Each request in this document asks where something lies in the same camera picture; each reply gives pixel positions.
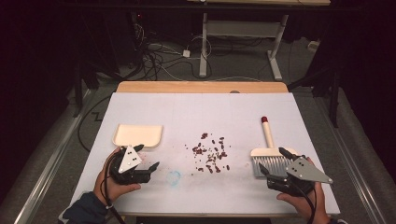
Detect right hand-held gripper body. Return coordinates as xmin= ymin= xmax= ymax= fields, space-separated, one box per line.
xmin=266 ymin=156 xmax=334 ymax=198

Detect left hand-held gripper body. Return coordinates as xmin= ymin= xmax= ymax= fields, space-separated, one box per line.
xmin=108 ymin=145 xmax=152 ymax=186

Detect cream plastic dustpan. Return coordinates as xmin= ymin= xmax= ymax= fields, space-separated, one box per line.
xmin=112 ymin=123 xmax=164 ymax=149

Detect cream brush with red tip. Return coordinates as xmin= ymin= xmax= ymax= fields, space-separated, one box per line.
xmin=249 ymin=116 xmax=301 ymax=178

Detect dark red beans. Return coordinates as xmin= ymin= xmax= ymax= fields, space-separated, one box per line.
xmin=183 ymin=132 xmax=232 ymax=175

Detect person's left hand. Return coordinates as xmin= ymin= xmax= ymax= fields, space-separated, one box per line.
xmin=92 ymin=147 xmax=142 ymax=206

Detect person's right hand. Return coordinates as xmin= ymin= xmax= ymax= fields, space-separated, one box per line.
xmin=276 ymin=156 xmax=332 ymax=224

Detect white table cover sheet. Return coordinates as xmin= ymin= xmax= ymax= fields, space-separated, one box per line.
xmin=69 ymin=91 xmax=341 ymax=217

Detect black stand leg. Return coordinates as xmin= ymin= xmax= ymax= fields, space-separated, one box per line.
xmin=73 ymin=63 xmax=84 ymax=119
xmin=288 ymin=65 xmax=341 ymax=129

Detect wooden table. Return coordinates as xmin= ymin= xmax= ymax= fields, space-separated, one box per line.
xmin=115 ymin=80 xmax=290 ymax=94

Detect white floor box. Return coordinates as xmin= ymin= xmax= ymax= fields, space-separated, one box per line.
xmin=306 ymin=39 xmax=321 ymax=52

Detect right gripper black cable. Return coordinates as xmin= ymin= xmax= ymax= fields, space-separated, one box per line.
xmin=288 ymin=180 xmax=318 ymax=224

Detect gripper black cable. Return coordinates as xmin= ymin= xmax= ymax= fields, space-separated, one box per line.
xmin=288 ymin=180 xmax=318 ymax=224
xmin=103 ymin=154 xmax=127 ymax=224

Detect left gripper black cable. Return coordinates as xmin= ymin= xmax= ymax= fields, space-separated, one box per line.
xmin=103 ymin=154 xmax=127 ymax=224

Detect aluminium floor rail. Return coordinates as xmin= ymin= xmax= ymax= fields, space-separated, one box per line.
xmin=312 ymin=94 xmax=389 ymax=224
xmin=13 ymin=88 xmax=95 ymax=224

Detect black floor cable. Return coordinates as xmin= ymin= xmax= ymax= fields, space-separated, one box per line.
xmin=77 ymin=94 xmax=112 ymax=153

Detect tangle of floor cables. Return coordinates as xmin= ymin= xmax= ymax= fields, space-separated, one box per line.
xmin=132 ymin=22 xmax=214 ymax=82

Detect white desk frame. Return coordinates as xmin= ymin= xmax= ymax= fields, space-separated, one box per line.
xmin=186 ymin=0 xmax=332 ymax=81

